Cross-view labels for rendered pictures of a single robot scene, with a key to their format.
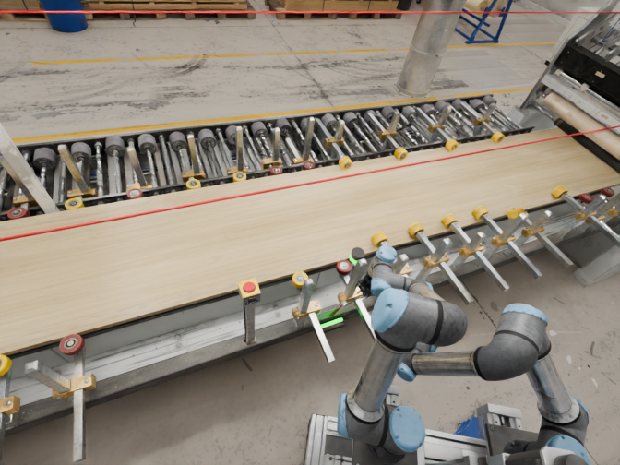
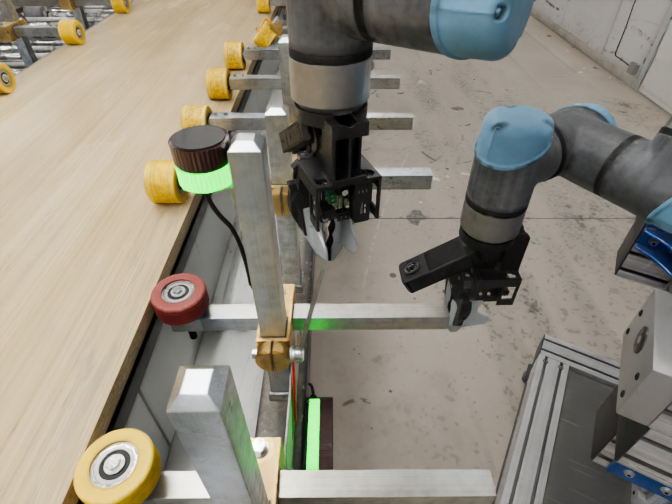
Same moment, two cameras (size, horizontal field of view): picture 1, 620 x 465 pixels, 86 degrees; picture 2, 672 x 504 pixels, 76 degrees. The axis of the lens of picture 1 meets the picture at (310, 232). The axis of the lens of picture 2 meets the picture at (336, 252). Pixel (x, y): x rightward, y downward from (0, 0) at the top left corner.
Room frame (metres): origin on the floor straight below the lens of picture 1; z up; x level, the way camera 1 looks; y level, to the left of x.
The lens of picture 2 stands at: (0.58, 0.04, 1.37)
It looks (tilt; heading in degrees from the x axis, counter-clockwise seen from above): 41 degrees down; 301
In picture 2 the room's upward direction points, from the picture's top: straight up
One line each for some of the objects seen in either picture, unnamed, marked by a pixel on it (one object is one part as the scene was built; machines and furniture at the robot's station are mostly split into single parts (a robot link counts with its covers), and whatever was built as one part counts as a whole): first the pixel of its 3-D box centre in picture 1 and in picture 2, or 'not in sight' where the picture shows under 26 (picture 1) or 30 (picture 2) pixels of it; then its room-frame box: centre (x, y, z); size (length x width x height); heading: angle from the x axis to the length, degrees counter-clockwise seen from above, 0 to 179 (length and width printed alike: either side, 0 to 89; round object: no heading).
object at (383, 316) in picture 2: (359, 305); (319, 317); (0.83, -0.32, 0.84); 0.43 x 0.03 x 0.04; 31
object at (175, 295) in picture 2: (342, 270); (186, 314); (1.01, -0.21, 0.85); 0.08 x 0.08 x 0.11
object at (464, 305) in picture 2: not in sight; (461, 301); (0.64, -0.41, 0.90); 0.05 x 0.02 x 0.09; 121
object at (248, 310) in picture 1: (249, 320); not in sight; (0.60, 0.18, 0.93); 0.05 x 0.04 x 0.45; 121
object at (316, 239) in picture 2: not in sight; (320, 241); (0.80, -0.28, 1.04); 0.06 x 0.03 x 0.09; 142
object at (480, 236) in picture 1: (460, 258); not in sight; (1.26, -0.90, 0.86); 0.03 x 0.03 x 0.48; 31
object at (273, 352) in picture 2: (351, 294); (275, 325); (0.88, -0.27, 0.85); 0.13 x 0.06 x 0.05; 121
